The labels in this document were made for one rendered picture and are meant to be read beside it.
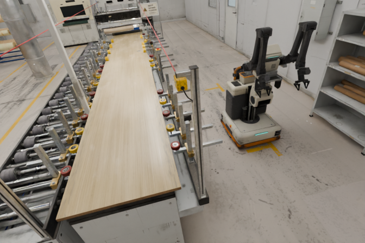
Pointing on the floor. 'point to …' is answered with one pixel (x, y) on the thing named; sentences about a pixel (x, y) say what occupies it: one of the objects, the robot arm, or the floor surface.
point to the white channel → (58, 34)
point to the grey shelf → (330, 114)
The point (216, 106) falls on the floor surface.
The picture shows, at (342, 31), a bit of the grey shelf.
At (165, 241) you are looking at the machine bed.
